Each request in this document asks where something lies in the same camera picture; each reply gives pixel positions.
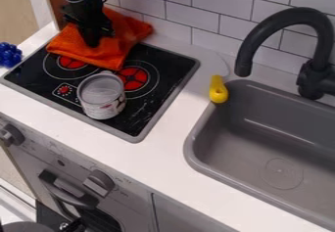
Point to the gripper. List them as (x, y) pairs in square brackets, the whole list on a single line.
[(89, 22)]

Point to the orange cloth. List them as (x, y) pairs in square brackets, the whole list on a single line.
[(115, 43)]

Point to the silver can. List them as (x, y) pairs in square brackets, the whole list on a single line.
[(102, 97)]

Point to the blue toy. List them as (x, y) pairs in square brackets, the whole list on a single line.
[(9, 55)]

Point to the toy stove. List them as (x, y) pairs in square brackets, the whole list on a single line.
[(168, 79)]

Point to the yellow toy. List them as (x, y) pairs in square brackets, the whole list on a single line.
[(217, 92)]

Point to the tap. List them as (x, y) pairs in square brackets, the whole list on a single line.
[(285, 19)]

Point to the toy sink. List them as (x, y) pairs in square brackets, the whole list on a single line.
[(270, 144)]

